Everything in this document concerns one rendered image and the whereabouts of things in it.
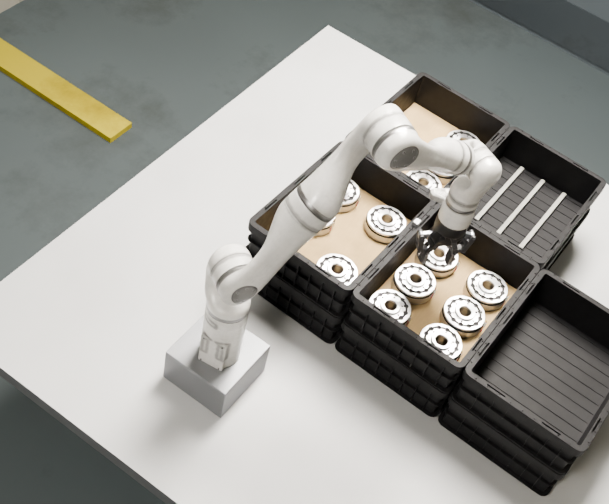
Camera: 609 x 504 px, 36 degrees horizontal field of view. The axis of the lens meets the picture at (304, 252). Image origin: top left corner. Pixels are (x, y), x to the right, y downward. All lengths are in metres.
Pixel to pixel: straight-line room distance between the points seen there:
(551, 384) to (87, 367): 1.06
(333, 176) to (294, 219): 0.11
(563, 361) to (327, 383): 0.56
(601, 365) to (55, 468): 1.54
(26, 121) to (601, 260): 2.16
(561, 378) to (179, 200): 1.07
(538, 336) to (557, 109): 2.15
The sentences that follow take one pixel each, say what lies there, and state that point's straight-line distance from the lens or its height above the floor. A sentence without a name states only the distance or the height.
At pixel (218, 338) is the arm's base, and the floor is 0.91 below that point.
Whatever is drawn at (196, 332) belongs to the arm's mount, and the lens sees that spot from 2.15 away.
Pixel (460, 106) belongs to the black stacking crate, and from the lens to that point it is 2.71.
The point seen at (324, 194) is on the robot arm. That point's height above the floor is 1.32.
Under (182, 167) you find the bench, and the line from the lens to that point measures 2.62.
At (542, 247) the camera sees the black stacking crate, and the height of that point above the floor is 0.83.
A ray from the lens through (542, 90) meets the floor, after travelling 4.42.
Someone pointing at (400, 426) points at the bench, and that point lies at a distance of 2.23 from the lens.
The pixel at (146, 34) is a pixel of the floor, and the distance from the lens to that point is 4.17.
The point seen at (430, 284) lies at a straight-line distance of 2.28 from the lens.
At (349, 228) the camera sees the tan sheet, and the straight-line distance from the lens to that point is 2.38.
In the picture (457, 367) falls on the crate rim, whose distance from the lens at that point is 2.08.
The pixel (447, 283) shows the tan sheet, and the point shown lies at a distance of 2.34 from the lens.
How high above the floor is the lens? 2.57
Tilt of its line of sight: 49 degrees down
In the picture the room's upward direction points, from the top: 15 degrees clockwise
